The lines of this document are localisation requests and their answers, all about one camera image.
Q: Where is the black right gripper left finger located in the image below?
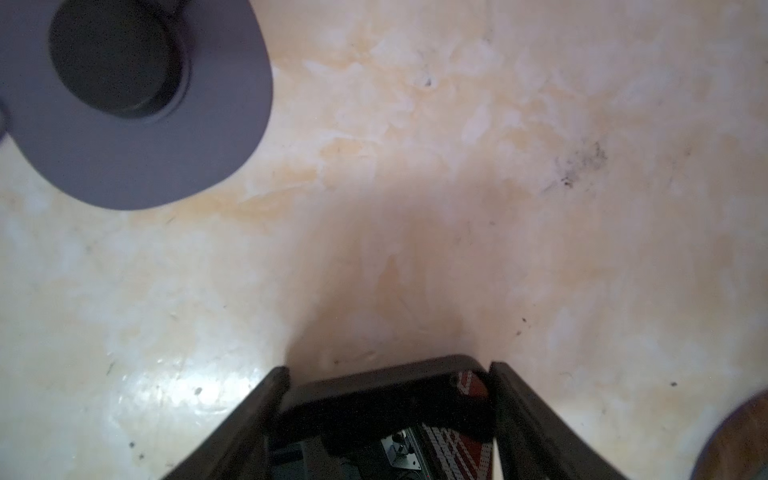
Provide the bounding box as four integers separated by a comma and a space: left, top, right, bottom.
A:
165, 366, 290, 479

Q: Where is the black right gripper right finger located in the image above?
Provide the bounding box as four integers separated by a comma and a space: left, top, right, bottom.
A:
489, 362, 624, 479

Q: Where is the black phone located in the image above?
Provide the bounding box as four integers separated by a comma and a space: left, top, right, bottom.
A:
268, 355, 494, 479

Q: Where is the grey phone stand far right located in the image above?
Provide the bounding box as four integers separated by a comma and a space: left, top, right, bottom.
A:
690, 390, 767, 480

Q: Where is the grey phone stand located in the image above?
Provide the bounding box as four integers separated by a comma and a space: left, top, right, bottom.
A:
690, 390, 767, 480
1, 0, 273, 211

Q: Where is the grey phone stand centre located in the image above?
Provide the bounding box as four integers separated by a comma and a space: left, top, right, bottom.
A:
1, 0, 273, 211

